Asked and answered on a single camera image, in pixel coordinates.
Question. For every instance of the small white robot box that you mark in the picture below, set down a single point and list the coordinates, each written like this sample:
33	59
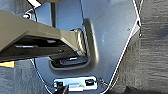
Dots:
75	83

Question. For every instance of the black diagonal robot strut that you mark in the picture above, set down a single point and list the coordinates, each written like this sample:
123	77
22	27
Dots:
33	53

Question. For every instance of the thick grey robot limb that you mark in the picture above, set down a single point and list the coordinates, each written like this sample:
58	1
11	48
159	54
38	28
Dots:
30	36

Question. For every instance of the round white base button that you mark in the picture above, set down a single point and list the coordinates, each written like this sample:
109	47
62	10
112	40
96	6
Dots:
26	16

